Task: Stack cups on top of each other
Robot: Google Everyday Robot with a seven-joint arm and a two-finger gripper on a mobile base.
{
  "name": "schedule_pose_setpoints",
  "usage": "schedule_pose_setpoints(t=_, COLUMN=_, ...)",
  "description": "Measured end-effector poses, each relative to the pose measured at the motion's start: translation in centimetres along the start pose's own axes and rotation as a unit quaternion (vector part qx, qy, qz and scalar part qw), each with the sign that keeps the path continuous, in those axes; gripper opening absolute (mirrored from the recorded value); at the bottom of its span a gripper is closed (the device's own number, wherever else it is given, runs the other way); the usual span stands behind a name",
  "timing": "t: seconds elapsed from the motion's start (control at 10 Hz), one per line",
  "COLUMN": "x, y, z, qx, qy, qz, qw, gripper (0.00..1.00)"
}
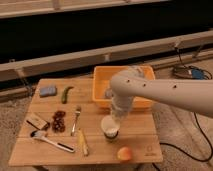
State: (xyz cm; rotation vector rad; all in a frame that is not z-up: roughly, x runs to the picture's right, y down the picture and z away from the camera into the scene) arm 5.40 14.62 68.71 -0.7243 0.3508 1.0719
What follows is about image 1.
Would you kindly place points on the white wrapped gripper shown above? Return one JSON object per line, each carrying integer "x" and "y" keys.
{"x": 120, "y": 107}

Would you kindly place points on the white paper cup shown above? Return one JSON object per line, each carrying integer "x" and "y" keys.
{"x": 109, "y": 127}

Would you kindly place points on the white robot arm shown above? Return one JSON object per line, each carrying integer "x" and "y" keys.
{"x": 192, "y": 95}

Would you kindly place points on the yellow plastic bin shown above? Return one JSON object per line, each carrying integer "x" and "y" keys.
{"x": 101, "y": 78}

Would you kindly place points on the silver fork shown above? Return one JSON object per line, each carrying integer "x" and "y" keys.
{"x": 77, "y": 114}

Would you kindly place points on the orange peach fruit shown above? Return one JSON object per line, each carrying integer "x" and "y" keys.
{"x": 124, "y": 154}

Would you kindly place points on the yellow corn cob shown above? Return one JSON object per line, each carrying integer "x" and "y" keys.
{"x": 83, "y": 143}

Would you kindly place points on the green chili pepper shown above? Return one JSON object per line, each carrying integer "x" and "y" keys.
{"x": 65, "y": 94}

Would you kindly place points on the wooden folding table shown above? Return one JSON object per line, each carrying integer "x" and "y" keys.
{"x": 137, "y": 131}

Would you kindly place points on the dark red grape bunch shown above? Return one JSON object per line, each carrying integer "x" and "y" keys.
{"x": 58, "y": 125}

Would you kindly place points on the blue sponge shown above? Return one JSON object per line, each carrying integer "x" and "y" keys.
{"x": 47, "y": 91}

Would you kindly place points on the blue device on floor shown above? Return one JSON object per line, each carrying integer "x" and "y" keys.
{"x": 197, "y": 74}

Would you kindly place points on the small wooden block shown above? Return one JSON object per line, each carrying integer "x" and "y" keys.
{"x": 36, "y": 121}

